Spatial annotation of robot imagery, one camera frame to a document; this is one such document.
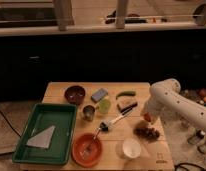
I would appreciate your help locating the green plastic tray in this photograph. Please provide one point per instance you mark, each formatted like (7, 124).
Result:
(44, 115)

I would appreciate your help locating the green chili pepper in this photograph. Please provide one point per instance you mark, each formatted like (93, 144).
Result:
(126, 93)

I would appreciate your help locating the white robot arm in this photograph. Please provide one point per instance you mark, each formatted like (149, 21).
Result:
(166, 94)

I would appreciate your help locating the white cup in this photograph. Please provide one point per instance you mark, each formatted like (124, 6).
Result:
(131, 148)

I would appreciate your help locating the bunch of red grapes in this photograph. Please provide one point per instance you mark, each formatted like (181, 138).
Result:
(148, 133)

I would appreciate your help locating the small metal cup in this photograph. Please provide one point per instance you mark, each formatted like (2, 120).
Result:
(88, 113)

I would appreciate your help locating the metal fork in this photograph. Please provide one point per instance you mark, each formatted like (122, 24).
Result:
(87, 150)

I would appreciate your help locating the light green cup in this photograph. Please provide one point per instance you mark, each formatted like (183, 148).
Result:
(104, 106)

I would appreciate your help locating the orange apple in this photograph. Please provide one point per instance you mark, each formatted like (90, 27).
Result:
(147, 117)

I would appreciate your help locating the orange plate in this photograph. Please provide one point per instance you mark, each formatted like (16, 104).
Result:
(80, 143)

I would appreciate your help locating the dark red bowl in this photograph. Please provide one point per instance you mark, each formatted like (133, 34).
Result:
(75, 94)

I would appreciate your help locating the blue grey sponge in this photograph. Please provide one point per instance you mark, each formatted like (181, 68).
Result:
(98, 95)

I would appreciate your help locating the grey folded cloth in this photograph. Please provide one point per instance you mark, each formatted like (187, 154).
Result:
(42, 139)

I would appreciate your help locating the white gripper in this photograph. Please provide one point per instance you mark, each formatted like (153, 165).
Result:
(153, 108)

